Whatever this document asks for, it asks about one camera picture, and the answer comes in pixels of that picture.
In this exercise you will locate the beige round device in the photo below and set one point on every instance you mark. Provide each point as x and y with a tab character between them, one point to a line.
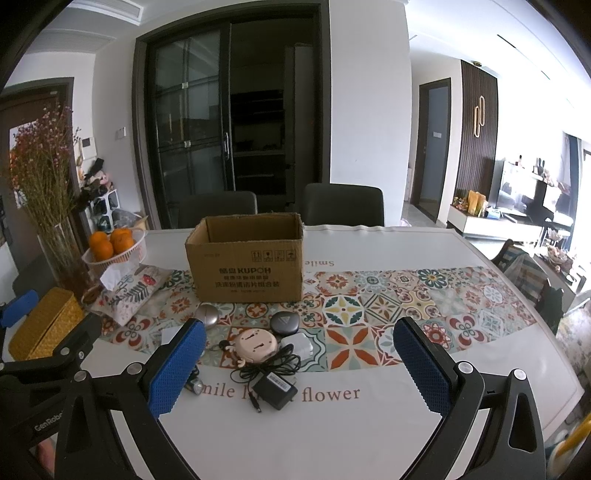
248	346

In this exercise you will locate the left dark chair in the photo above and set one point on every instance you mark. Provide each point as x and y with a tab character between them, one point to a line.
196	207

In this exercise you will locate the dark glass door cabinet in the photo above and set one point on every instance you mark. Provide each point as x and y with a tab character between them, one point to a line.
235	99

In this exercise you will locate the white fruit basket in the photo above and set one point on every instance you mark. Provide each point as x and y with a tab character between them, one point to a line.
136	252

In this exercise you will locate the yellow woven box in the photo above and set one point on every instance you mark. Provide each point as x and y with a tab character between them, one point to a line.
50	321

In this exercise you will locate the patterned tablecloth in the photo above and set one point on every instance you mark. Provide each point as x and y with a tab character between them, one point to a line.
348	316

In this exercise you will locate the right dark chair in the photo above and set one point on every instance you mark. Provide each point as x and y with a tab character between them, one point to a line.
343	204

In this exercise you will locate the small battery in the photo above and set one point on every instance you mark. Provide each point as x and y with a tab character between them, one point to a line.
194	385

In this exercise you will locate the dark chair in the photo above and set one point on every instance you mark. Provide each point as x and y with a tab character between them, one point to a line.
196	207
343	204

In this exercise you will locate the floral fabric tissue pouch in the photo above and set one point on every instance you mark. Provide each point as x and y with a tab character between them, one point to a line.
130	293

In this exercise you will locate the dark grey round case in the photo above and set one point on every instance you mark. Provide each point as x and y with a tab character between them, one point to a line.
285	323

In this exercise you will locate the orange fruit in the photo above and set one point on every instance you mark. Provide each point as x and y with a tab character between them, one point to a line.
102	250
96	238
121	240

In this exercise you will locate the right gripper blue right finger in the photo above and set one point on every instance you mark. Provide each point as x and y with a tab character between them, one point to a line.
422	360

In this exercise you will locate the dried pink flowers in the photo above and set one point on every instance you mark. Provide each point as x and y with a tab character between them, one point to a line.
39	168

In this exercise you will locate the white tv console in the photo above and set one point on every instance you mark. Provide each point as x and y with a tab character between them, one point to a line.
492	229

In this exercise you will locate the white square charger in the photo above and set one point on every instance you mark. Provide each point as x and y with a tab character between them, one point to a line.
299	345

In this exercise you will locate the black power adapter with cable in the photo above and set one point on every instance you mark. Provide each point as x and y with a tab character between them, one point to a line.
268	381

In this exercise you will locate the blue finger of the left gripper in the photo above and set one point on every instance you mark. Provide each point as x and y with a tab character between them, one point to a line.
18	308
78	343

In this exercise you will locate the white shoe shelf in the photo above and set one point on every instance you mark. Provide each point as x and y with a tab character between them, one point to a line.
102	209

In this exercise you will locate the glass vase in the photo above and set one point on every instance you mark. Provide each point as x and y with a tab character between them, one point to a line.
62	252

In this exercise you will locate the brown cardboard box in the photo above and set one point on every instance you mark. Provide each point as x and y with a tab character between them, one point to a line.
247	258

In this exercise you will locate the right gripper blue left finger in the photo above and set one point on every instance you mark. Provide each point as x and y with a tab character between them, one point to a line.
170	366

